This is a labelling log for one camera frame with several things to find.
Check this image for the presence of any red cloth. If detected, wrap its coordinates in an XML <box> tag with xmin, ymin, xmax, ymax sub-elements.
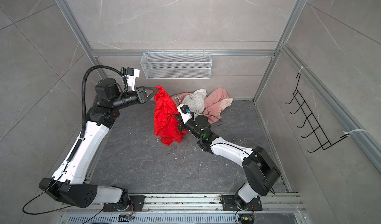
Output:
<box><xmin>154</xmin><ymin>86</ymin><xmax>187</xmax><ymax>146</ymax></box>

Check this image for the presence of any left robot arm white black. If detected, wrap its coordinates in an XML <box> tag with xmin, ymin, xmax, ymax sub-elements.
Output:
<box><xmin>39</xmin><ymin>78</ymin><xmax>158</xmax><ymax>211</ymax></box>

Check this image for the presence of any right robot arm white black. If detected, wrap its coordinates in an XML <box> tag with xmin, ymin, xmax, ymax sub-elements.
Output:
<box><xmin>175</xmin><ymin>104</ymin><xmax>281</xmax><ymax>210</ymax></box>

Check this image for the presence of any white cloth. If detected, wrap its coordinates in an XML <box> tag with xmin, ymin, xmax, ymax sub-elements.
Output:
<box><xmin>182</xmin><ymin>89</ymin><xmax>207</xmax><ymax>113</ymax></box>

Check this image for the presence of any pink cloth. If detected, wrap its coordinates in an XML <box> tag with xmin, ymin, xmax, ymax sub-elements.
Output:
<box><xmin>171</xmin><ymin>88</ymin><xmax>233</xmax><ymax>124</ymax></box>

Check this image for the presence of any metal floor grate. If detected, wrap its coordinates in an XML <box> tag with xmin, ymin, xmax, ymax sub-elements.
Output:
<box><xmin>65</xmin><ymin>213</ymin><xmax>302</xmax><ymax>224</ymax></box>

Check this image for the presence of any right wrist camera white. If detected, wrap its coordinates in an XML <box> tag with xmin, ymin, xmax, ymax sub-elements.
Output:
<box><xmin>180</xmin><ymin>104</ymin><xmax>191</xmax><ymax>114</ymax></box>

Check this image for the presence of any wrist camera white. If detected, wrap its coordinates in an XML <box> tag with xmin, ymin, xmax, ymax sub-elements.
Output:
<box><xmin>121</xmin><ymin>67</ymin><xmax>140</xmax><ymax>91</ymax></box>
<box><xmin>180</xmin><ymin>104</ymin><xmax>191</xmax><ymax>114</ymax></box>

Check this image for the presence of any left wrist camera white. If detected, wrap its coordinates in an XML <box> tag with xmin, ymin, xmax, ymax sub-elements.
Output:
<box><xmin>121</xmin><ymin>67</ymin><xmax>140</xmax><ymax>91</ymax></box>

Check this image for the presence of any white wire mesh basket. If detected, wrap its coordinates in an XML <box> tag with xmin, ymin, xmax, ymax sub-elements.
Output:
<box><xmin>140</xmin><ymin>52</ymin><xmax>212</xmax><ymax>80</ymax></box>

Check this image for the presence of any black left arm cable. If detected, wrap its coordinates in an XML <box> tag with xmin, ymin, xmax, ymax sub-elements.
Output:
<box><xmin>22</xmin><ymin>65</ymin><xmax>124</xmax><ymax>216</ymax></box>

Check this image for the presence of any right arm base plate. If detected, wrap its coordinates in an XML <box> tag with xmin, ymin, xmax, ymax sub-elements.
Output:
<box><xmin>219</xmin><ymin>194</ymin><xmax>263</xmax><ymax>211</ymax></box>

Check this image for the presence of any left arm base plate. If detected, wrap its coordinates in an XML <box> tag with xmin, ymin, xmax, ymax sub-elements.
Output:
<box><xmin>103</xmin><ymin>195</ymin><xmax>146</xmax><ymax>212</ymax></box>

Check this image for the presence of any black wire hook rack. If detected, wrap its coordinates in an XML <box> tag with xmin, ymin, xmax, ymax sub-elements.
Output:
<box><xmin>285</xmin><ymin>74</ymin><xmax>350</xmax><ymax>154</ymax></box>

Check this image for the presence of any aluminium rail base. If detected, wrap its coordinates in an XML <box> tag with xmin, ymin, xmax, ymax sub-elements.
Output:
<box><xmin>56</xmin><ymin>193</ymin><xmax>307</xmax><ymax>215</ymax></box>

